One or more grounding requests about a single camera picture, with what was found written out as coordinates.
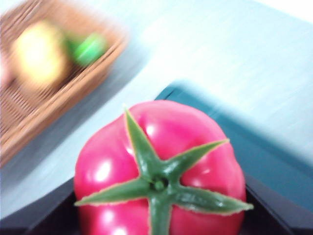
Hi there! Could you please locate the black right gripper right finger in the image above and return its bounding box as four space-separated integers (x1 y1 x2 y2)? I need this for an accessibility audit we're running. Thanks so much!
240 176 313 235

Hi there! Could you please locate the pale brown egg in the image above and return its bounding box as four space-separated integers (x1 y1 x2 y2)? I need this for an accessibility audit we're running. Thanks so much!
0 56 13 85

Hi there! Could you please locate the red tomato with green stem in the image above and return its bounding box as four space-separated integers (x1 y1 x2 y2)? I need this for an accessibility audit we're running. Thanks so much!
74 99 255 235

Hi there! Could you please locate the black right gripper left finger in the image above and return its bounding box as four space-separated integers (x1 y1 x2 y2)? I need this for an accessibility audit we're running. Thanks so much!
0 177 83 235

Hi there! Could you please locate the green chili pepper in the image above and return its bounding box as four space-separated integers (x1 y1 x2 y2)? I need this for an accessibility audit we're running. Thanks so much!
65 33 108 67

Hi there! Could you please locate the brown wicker basket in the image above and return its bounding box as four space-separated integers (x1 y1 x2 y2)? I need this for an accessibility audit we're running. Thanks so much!
0 0 130 168

